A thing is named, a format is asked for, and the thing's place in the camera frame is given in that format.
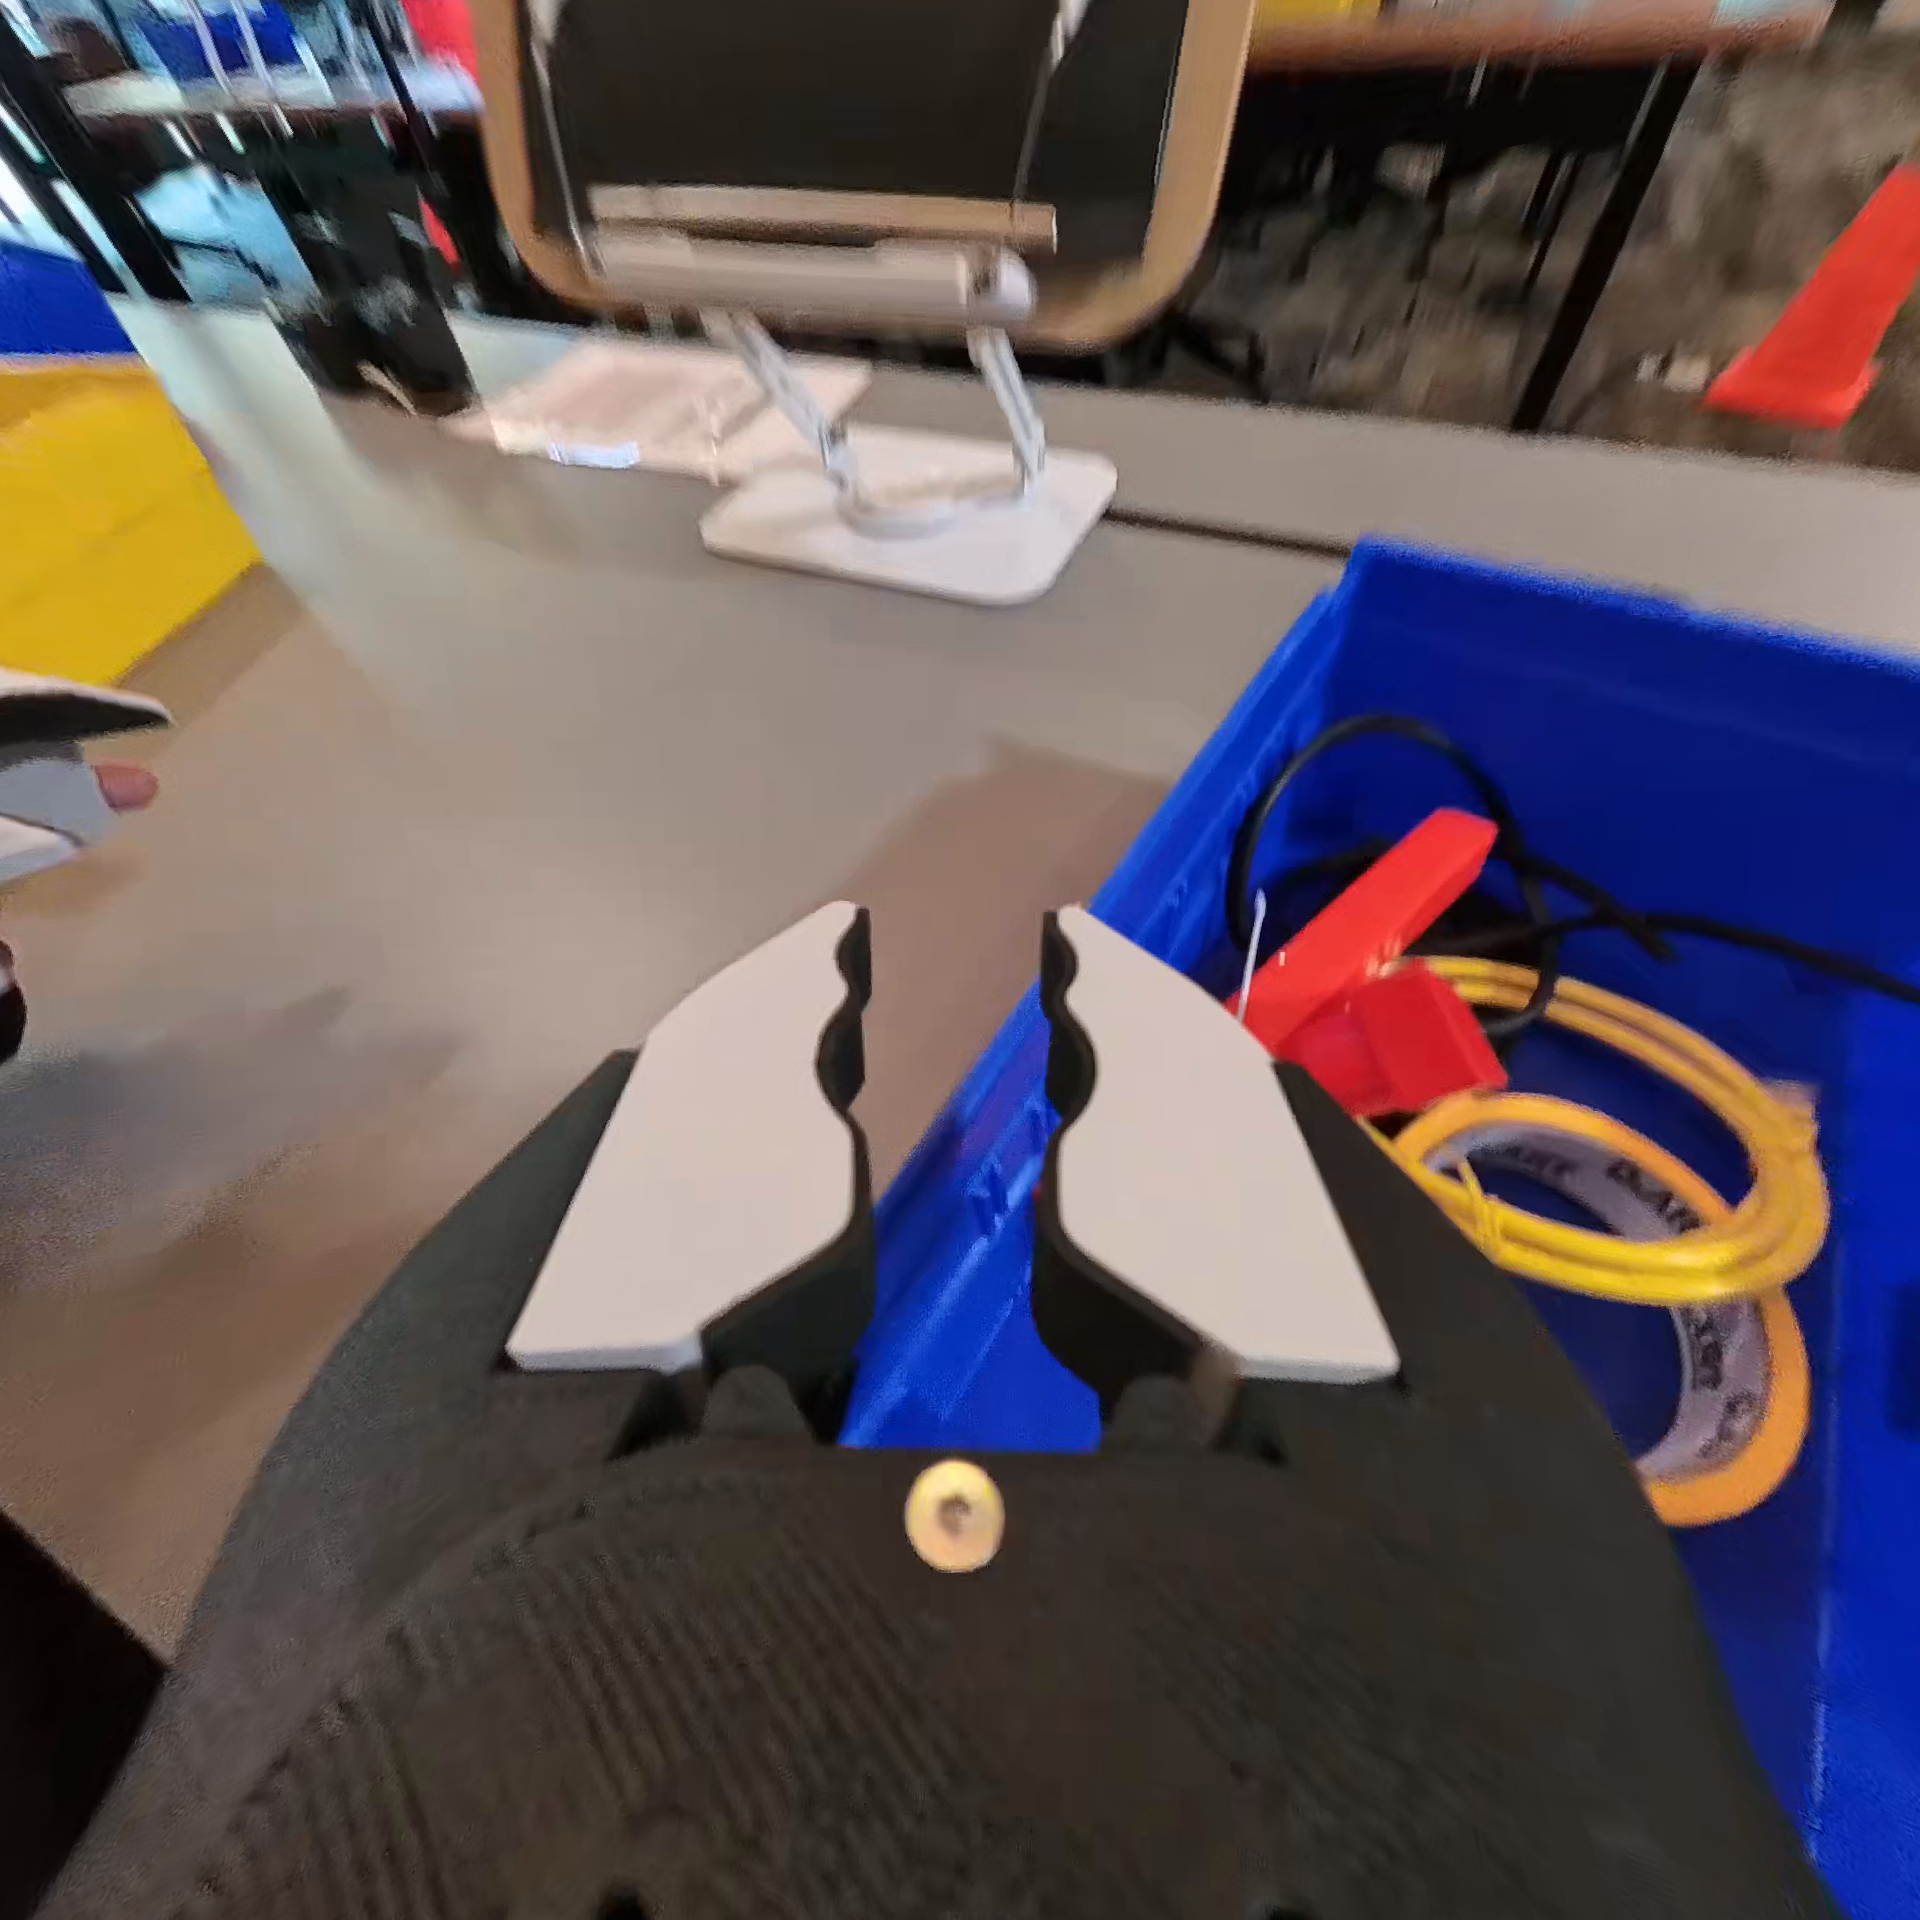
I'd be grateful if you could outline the red plastic block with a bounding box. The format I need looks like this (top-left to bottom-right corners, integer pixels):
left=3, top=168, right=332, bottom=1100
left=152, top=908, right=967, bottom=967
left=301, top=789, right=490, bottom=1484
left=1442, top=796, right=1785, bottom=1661
left=1287, top=959, right=1511, bottom=1119

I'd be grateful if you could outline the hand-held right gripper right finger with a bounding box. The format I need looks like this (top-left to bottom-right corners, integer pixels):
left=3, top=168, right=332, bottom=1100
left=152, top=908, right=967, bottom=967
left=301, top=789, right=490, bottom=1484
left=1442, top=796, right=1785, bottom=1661
left=1032, top=902, right=1403, bottom=1384

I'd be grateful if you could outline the yellow cable coil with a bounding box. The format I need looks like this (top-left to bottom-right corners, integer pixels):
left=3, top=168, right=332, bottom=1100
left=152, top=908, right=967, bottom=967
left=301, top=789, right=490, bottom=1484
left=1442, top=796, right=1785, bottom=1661
left=1371, top=957, right=1835, bottom=1307

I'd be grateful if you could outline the yellow plastic bin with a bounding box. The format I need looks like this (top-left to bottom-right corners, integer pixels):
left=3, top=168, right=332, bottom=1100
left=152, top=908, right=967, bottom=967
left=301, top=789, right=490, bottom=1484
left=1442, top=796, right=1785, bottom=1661
left=0, top=359, right=265, bottom=692

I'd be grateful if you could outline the wooden desk with black legs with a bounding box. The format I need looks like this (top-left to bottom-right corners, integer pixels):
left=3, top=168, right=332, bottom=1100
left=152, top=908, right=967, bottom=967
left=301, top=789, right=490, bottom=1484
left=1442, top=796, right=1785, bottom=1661
left=1247, top=0, right=1920, bottom=436

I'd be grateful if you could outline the blue bin with marker sticker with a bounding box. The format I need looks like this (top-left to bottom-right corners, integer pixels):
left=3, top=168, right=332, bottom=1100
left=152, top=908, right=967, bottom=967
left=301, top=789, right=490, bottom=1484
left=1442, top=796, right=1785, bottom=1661
left=840, top=540, right=1920, bottom=1920

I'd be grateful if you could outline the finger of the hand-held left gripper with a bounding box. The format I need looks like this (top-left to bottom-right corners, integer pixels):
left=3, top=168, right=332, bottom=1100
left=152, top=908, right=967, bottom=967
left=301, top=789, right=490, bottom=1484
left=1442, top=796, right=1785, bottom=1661
left=0, top=669, right=177, bottom=749
left=0, top=747, right=122, bottom=886

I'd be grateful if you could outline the black cable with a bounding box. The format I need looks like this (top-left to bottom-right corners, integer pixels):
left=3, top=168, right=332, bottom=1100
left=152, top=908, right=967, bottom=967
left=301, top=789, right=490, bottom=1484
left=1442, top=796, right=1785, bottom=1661
left=1228, top=710, right=1920, bottom=1039

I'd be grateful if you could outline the orange plastic piece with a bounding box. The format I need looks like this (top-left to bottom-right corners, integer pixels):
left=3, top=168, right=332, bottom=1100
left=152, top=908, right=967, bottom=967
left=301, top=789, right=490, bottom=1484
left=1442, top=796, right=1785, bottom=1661
left=1704, top=165, right=1920, bottom=432

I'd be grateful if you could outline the printed paper sheet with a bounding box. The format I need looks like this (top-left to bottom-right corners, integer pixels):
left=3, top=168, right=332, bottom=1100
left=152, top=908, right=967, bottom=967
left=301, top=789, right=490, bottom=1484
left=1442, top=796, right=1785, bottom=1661
left=451, top=335, right=875, bottom=484

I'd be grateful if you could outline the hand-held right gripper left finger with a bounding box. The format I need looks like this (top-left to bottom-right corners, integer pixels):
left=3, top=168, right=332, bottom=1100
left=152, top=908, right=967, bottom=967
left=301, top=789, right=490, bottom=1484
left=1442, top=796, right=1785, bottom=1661
left=508, top=900, right=881, bottom=1373

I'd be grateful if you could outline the yellow tape roll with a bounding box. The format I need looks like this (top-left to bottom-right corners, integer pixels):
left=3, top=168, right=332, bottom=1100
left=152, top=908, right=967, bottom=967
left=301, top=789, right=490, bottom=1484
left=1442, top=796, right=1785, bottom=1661
left=1388, top=1093, right=1817, bottom=1529

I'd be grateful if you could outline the red plastic wedge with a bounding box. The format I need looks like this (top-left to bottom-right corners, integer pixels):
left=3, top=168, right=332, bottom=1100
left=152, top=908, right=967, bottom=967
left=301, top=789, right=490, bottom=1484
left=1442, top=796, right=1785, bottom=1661
left=1228, top=808, right=1503, bottom=1039

